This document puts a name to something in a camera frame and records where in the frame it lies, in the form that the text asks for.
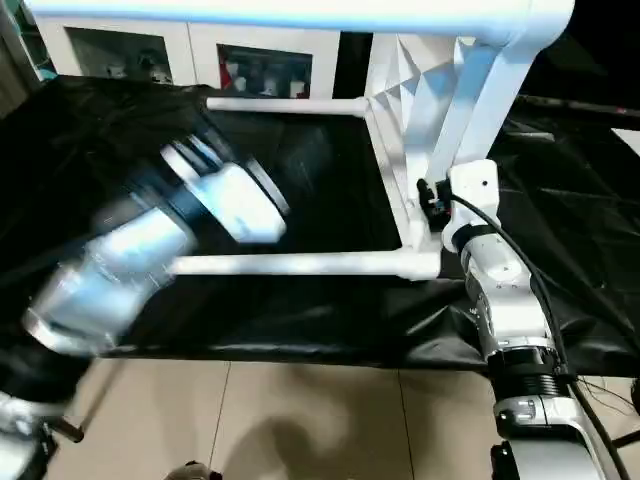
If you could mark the white plastic table top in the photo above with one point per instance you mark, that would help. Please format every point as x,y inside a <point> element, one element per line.
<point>480,100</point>

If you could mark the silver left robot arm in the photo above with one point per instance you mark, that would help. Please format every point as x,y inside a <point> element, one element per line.
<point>125,250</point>

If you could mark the black work mat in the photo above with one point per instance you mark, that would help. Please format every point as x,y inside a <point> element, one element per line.
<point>325,200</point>

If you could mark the white flat panel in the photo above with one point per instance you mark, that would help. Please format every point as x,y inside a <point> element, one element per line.
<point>627,137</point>

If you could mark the black backdrop cloth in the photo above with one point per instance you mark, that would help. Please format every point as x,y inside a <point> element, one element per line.
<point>600,65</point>

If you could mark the white glass-door cabinet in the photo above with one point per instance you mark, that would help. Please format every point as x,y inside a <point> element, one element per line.
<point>200,55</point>

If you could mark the grey robot waist part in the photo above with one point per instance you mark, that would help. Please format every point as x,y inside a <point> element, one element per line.
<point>195,471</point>

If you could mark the black folding table frame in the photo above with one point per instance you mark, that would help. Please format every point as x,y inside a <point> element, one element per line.
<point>75,431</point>

